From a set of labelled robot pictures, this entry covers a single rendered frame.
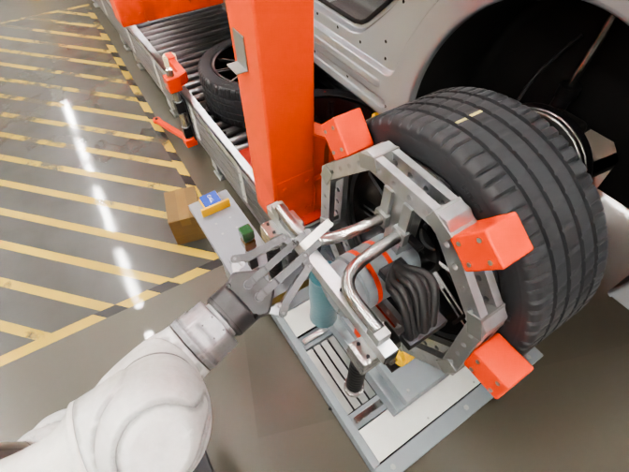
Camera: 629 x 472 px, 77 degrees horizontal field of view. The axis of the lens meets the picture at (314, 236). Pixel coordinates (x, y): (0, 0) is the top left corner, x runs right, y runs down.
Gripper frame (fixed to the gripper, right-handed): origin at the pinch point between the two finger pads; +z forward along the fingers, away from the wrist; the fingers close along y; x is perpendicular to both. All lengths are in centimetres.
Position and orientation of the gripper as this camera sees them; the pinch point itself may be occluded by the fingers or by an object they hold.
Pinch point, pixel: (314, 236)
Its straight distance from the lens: 67.1
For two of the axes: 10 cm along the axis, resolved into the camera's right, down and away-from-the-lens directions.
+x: -2.6, 2.2, 9.4
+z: 7.0, -6.3, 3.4
